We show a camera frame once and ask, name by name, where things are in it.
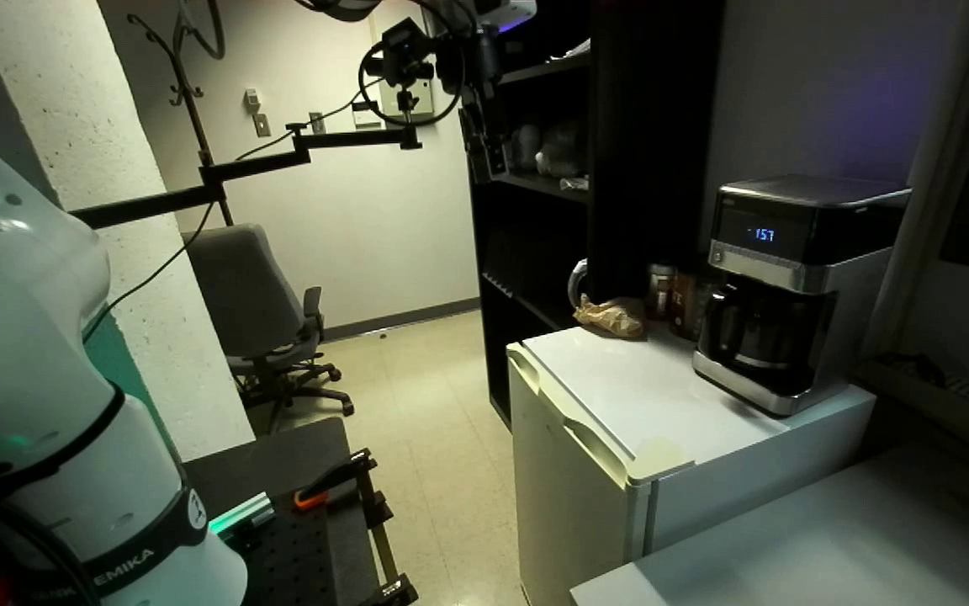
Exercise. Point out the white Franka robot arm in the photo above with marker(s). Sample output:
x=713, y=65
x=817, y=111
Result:
x=25, y=424

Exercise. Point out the glass coffee carafe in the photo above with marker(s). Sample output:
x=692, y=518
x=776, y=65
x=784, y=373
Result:
x=756, y=332

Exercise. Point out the black silver coffee machine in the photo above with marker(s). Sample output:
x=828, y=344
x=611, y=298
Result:
x=810, y=240

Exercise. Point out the brown crumpled bag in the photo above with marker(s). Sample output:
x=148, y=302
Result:
x=611, y=317

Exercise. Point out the grey object on shelf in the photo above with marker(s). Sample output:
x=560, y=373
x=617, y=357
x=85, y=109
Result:
x=560, y=154

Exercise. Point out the dark glass jar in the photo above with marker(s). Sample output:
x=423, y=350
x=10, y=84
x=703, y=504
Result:
x=672, y=298

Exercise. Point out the white mini fridge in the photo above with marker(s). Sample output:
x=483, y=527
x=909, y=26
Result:
x=621, y=450

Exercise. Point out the black bookshelf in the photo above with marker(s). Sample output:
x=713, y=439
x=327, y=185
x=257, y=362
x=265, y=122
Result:
x=641, y=137

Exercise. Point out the grey office chair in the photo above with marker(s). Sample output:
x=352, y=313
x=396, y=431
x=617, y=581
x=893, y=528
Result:
x=239, y=287

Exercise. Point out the black metal clamp bar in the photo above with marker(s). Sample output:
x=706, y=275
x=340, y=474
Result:
x=377, y=540

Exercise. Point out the black coat rack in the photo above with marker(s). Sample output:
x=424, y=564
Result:
x=186, y=84

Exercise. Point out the grey curtain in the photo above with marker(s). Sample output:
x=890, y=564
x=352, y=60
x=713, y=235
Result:
x=933, y=170

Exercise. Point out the white light switch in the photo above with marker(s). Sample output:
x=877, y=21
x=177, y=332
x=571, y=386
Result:
x=317, y=122

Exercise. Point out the black articulated camera mount arm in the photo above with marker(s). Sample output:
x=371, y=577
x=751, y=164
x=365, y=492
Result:
x=251, y=170

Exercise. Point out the white wall outlet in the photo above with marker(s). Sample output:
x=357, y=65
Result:
x=252, y=111

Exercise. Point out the small metal rail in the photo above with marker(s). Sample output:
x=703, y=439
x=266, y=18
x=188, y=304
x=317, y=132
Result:
x=239, y=512

